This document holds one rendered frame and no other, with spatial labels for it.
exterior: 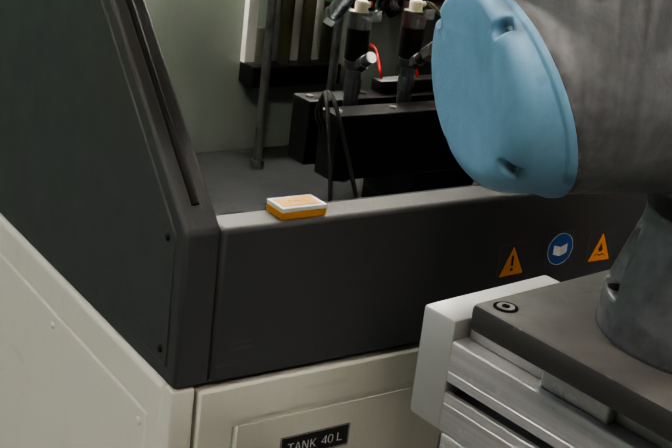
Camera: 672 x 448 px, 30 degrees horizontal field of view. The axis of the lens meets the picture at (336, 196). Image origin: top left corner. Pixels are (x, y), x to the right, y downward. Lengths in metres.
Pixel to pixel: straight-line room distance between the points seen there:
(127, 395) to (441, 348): 0.46
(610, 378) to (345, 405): 0.59
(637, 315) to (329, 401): 0.57
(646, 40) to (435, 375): 0.36
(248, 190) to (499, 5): 0.99
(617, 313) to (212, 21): 1.01
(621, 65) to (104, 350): 0.79
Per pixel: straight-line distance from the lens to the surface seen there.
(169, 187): 1.15
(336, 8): 1.37
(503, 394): 0.90
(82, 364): 1.40
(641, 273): 0.80
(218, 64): 1.73
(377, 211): 1.24
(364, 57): 1.47
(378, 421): 1.36
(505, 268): 1.38
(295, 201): 1.20
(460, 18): 0.70
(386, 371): 1.33
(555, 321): 0.83
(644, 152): 0.70
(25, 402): 1.60
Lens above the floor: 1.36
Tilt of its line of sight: 19 degrees down
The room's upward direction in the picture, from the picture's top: 7 degrees clockwise
